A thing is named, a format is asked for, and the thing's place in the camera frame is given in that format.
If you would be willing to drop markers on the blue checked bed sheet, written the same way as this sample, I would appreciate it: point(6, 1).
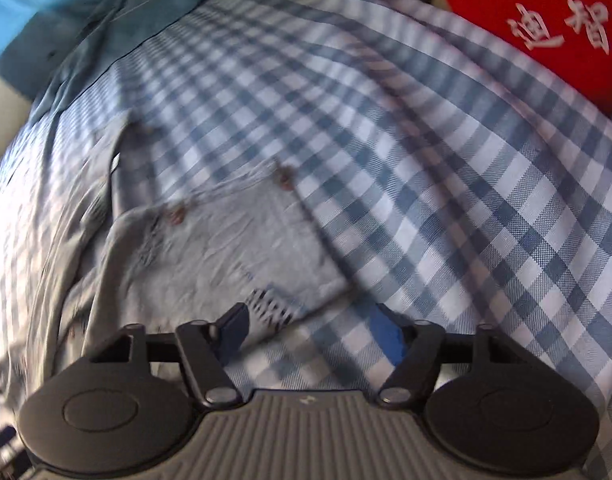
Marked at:
point(411, 160)

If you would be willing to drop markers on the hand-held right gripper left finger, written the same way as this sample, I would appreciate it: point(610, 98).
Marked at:
point(234, 329)

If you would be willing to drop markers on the grey printed pants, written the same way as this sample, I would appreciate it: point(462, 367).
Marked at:
point(210, 255)

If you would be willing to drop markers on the teal cloth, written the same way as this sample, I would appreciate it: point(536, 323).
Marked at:
point(125, 15)

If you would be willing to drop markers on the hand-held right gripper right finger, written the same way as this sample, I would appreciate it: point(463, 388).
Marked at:
point(387, 336)

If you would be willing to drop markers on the bright blue cloth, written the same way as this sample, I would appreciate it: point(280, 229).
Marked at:
point(10, 15)

